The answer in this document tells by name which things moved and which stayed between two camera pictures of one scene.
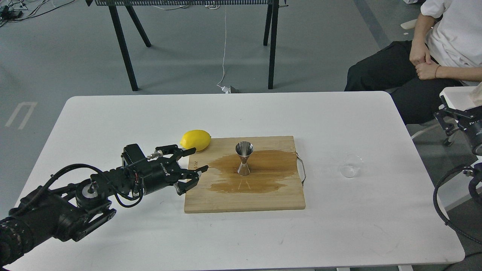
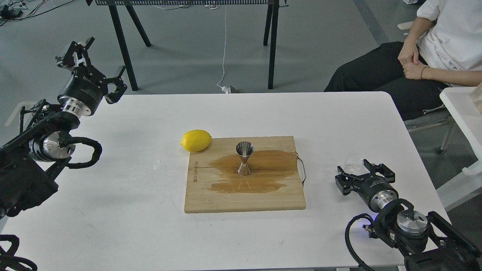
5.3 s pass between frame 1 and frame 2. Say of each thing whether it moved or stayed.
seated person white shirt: stayed
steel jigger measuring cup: stayed
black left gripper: moved
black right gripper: moved
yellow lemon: stayed
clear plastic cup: stayed
